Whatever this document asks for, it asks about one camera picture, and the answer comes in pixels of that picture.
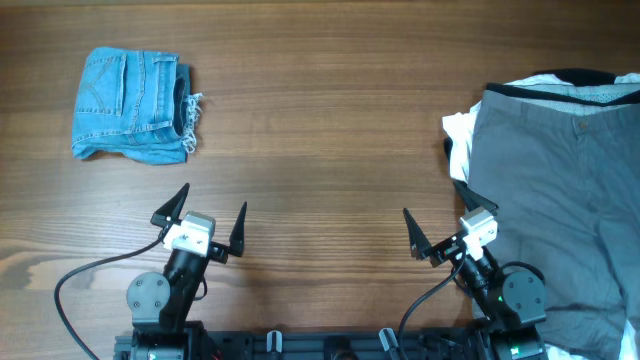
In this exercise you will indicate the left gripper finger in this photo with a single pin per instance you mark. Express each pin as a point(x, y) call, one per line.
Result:
point(237, 236)
point(168, 213)

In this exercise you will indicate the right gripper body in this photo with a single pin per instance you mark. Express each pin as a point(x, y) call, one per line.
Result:
point(444, 250)

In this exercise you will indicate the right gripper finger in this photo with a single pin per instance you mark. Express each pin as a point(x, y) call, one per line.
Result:
point(420, 246)
point(473, 200)

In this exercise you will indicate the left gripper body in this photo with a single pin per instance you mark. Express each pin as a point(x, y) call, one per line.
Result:
point(218, 253)

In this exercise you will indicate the grey cotton shorts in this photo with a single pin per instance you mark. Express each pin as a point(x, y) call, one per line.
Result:
point(567, 189)

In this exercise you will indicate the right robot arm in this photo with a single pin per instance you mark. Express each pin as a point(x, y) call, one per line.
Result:
point(510, 296)

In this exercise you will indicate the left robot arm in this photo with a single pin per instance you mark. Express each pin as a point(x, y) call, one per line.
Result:
point(160, 301)

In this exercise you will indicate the white garment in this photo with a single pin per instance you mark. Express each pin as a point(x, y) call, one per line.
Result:
point(459, 128)

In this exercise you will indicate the folded blue denim shorts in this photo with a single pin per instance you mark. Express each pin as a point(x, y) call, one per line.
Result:
point(137, 103)

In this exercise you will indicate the black shorts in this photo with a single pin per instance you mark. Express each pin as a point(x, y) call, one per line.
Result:
point(574, 86)

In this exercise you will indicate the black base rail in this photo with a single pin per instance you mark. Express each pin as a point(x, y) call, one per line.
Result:
point(429, 343)

